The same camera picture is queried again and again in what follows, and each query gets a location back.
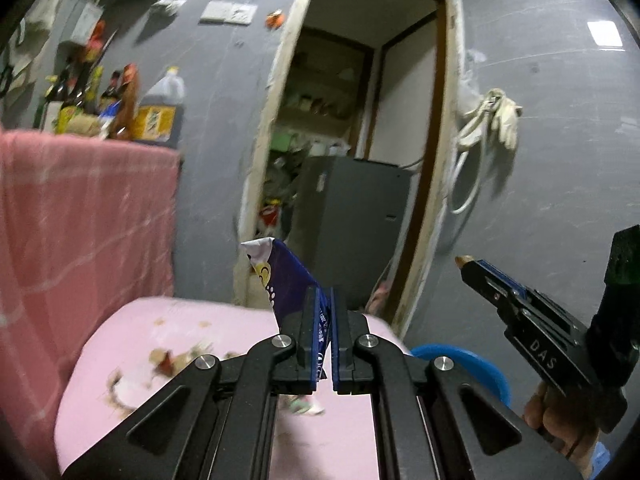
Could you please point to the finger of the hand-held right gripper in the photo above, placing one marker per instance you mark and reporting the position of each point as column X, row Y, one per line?
column 502, row 277
column 487, row 292

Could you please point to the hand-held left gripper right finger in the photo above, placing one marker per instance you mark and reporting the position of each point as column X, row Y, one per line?
column 340, row 350

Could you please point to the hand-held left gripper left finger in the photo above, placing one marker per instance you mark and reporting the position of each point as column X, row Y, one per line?
column 314, row 345

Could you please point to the purple snack wrapper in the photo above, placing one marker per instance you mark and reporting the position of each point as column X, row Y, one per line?
column 285, row 280

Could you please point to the person's right hand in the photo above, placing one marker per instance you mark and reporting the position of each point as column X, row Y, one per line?
column 555, row 417

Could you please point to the red packet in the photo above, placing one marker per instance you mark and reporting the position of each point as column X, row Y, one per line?
column 270, row 214

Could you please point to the grey cabinet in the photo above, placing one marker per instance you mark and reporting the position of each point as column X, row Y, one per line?
column 350, row 210

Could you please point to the pink printed tablecloth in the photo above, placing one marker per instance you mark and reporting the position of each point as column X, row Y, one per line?
column 150, row 320

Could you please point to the cluttered storage shelf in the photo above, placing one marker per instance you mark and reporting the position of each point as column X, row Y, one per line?
column 320, row 105

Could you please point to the pink checked hanging cloth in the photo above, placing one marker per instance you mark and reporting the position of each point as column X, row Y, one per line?
column 75, row 220

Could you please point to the large oil jug yellow label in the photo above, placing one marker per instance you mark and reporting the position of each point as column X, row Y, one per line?
column 160, row 115

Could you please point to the orange-brown sauce bottle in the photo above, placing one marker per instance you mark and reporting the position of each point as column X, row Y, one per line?
column 126, row 105

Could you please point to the dark soy sauce bottle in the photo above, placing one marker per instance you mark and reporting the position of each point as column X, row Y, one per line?
column 109, row 92

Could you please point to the tall dark bottle red label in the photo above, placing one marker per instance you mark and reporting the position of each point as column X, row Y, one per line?
column 90, row 70

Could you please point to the dark bottle yellow cap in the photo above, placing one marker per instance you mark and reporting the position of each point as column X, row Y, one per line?
column 52, row 97

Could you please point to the wooden door frame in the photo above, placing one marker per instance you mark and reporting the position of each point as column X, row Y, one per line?
column 452, row 110

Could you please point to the orange wall hook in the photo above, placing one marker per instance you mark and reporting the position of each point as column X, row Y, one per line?
column 275, row 19

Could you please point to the white wall switch panel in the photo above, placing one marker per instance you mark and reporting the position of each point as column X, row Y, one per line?
column 227, row 12

